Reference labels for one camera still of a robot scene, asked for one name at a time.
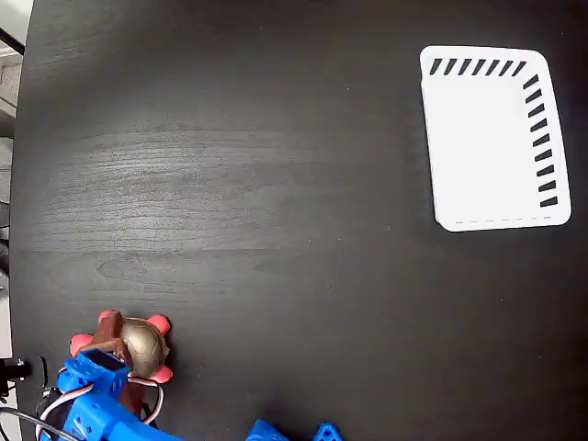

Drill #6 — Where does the red turtle toy gold shell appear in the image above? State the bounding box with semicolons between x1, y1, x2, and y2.
69;310;175;385

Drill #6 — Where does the white plastic basket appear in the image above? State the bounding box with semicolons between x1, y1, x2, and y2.
419;44;572;232

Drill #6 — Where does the black table clamp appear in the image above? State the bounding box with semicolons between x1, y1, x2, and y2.
0;356;50;390

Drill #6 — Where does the black metal bar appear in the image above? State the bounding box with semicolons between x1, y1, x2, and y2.
0;27;25;55

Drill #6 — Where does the white red servo wire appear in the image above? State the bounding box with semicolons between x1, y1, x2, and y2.
39;374;165;441

